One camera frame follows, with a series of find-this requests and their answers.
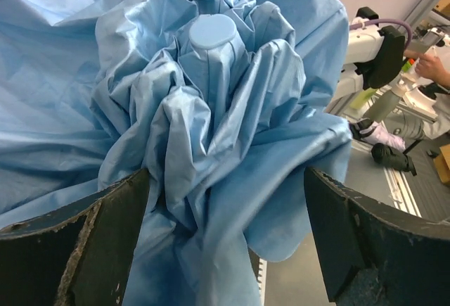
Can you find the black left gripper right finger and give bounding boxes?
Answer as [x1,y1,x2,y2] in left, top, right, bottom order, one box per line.
[304,168,449,305]

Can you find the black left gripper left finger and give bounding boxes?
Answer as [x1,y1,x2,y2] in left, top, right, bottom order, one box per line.
[1,170,149,305]

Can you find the light blue folding umbrella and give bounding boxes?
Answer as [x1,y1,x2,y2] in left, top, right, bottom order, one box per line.
[1,0,351,305]

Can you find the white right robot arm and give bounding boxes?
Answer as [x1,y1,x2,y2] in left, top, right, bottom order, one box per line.
[326,6,413,115]

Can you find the black folded umbrella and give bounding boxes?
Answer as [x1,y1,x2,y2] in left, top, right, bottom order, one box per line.
[371,143,417,176]

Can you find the slotted cable duct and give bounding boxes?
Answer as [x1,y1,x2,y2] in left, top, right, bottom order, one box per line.
[249,250,267,306]

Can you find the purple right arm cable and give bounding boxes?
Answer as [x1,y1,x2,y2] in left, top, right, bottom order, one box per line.
[351,18,414,45]

